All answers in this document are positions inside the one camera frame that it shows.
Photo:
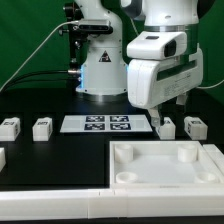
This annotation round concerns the white tag base sheet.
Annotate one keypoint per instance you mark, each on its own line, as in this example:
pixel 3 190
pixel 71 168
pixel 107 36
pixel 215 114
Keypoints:
pixel 105 123

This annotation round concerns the white square tabletop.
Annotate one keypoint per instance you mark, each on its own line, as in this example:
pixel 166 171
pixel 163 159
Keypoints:
pixel 165 164

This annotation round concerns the black camera on mount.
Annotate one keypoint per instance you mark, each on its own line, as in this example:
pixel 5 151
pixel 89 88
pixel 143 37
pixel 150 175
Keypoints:
pixel 79 28

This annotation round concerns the white left obstacle wall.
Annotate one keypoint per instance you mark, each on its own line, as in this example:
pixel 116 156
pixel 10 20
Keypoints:
pixel 2 158

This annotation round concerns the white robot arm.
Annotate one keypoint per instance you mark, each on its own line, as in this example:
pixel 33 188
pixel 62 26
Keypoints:
pixel 104 72

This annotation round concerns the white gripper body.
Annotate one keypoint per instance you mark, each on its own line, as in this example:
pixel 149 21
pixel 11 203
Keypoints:
pixel 151 83

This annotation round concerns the white right obstacle wall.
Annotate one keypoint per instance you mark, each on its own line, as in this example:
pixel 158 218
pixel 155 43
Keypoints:
pixel 216 155

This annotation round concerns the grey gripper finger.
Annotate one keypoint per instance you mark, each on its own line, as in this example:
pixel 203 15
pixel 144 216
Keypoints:
pixel 181 99
pixel 156 118

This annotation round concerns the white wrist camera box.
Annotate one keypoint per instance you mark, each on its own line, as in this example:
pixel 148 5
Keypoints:
pixel 157 45

